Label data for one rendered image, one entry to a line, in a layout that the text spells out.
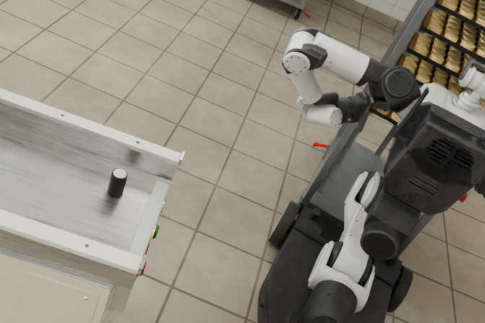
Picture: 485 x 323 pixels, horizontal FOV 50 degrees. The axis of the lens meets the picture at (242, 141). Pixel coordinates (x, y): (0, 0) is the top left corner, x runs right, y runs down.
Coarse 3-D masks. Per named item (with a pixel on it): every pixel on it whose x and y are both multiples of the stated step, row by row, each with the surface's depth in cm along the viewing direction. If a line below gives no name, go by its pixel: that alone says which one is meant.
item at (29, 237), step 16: (0, 224) 85; (16, 224) 86; (32, 224) 87; (0, 240) 88; (16, 240) 87; (32, 240) 86; (48, 240) 86; (64, 240) 87; (80, 240) 88; (32, 256) 89; (48, 256) 88; (64, 256) 88; (80, 256) 87; (96, 256) 87; (112, 256) 88; (128, 256) 89; (144, 256) 89; (80, 272) 90; (96, 272) 89; (112, 272) 89; (128, 272) 88; (128, 288) 91
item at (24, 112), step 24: (0, 96) 107; (24, 120) 109; (48, 120) 108; (72, 120) 109; (72, 144) 111; (96, 144) 111; (120, 144) 109; (144, 144) 111; (144, 168) 113; (168, 168) 112
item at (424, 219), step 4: (424, 216) 212; (428, 216) 211; (432, 216) 210; (420, 220) 214; (424, 220) 212; (428, 220) 212; (420, 224) 214; (424, 224) 213; (416, 228) 216; (420, 228) 215; (412, 232) 218; (416, 232) 217; (408, 236) 219; (412, 236) 219; (408, 240) 220; (412, 240) 220; (404, 244) 222; (408, 244) 221; (400, 248) 224; (404, 248) 223; (400, 252) 225
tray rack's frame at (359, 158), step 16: (416, 0) 233; (400, 32) 240; (384, 144) 274; (352, 160) 266; (368, 160) 271; (384, 160) 276; (336, 176) 252; (352, 176) 256; (304, 192) 240; (336, 192) 243; (320, 208) 230; (336, 208) 234
